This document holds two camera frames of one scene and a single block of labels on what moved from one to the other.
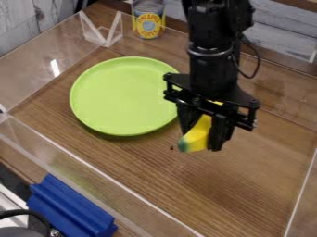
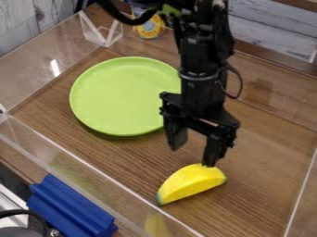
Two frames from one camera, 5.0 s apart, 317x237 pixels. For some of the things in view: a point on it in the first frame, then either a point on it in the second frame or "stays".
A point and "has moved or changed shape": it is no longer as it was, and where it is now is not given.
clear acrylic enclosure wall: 57,195 stays
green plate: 116,96 stays
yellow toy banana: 195,139 has moved or changed shape
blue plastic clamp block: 71,213 stays
